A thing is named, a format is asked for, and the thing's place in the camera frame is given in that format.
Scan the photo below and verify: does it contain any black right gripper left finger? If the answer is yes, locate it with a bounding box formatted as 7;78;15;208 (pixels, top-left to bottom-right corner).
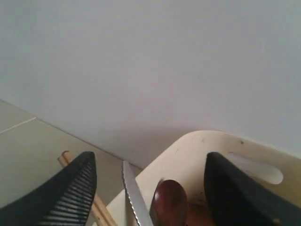
0;152;97;226

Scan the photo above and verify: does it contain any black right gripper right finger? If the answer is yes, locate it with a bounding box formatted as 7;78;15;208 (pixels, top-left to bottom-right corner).
204;152;301;226

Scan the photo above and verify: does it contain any wooden chopstick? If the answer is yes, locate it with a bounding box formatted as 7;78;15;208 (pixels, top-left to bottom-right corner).
58;151;117;226

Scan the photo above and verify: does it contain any dark wooden spoon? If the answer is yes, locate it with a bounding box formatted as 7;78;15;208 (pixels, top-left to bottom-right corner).
149;179;188;226

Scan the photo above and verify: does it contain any stainless steel table knife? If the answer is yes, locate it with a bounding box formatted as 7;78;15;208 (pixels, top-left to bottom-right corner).
122;161;153;226

